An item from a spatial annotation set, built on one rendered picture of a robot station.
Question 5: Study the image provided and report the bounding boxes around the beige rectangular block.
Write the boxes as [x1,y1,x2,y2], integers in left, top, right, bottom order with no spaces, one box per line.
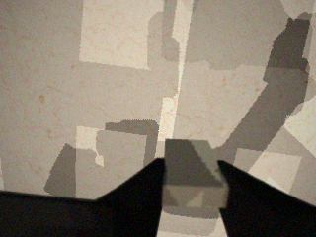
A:
[162,138,229,208]

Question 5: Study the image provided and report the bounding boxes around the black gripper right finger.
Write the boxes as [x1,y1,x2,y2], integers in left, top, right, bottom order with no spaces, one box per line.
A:
[217,160,316,237]

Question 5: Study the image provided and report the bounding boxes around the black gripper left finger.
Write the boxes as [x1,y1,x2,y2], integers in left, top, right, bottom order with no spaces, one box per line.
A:
[0,158,165,237]

